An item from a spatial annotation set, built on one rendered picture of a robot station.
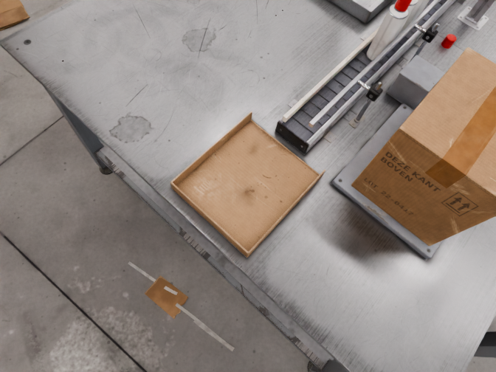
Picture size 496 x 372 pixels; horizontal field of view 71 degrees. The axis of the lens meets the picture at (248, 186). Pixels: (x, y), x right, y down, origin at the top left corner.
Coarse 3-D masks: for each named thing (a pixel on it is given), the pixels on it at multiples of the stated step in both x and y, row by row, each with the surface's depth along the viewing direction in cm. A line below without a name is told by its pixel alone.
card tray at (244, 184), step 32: (256, 128) 98; (224, 160) 93; (256, 160) 94; (288, 160) 94; (192, 192) 88; (224, 192) 89; (256, 192) 90; (288, 192) 90; (224, 224) 85; (256, 224) 86
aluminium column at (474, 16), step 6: (480, 0) 117; (486, 0) 117; (492, 0) 115; (474, 6) 120; (480, 6) 119; (486, 6) 117; (474, 12) 121; (480, 12) 119; (468, 18) 123; (474, 18) 122; (480, 18) 124
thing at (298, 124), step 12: (432, 0) 119; (444, 0) 120; (432, 12) 117; (420, 24) 114; (408, 36) 111; (396, 48) 108; (360, 60) 105; (384, 60) 106; (348, 72) 103; (372, 72) 103; (336, 84) 100; (324, 96) 98; (348, 96) 99; (300, 108) 96; (312, 108) 96; (336, 108) 97; (288, 120) 94; (300, 120) 94; (324, 120) 95; (300, 132) 93; (312, 132) 93
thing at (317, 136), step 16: (448, 0) 120; (432, 16) 116; (416, 32) 112; (400, 48) 109; (384, 64) 105; (368, 80) 102; (352, 96) 99; (336, 112) 97; (320, 128) 94; (304, 144) 92
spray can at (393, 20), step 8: (400, 0) 88; (408, 0) 87; (392, 8) 91; (400, 8) 89; (392, 16) 91; (400, 16) 90; (384, 24) 95; (392, 24) 93; (400, 24) 93; (376, 32) 99; (384, 32) 96; (392, 32) 95; (376, 40) 99; (384, 40) 98; (392, 40) 98; (376, 48) 101; (384, 48) 100; (368, 56) 105
